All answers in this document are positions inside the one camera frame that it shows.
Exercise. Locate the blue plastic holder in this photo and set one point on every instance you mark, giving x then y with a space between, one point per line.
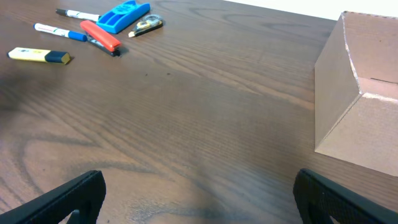
122 16

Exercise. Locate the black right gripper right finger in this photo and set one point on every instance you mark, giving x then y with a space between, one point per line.
321 200

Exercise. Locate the yellow highlighter black cap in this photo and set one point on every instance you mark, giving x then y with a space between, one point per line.
39 55

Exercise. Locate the brown cardboard box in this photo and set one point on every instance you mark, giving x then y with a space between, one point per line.
356 92

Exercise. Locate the blue capped white marker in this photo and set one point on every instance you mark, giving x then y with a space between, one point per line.
60 32

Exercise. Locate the black yellow correction tape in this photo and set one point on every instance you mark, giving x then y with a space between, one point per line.
146 24

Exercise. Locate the black capped white marker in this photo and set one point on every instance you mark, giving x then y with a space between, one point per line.
78 14

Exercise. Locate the red stapler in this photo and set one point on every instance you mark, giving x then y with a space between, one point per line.
101 39

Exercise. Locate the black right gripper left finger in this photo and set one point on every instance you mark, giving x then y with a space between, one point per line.
81 198

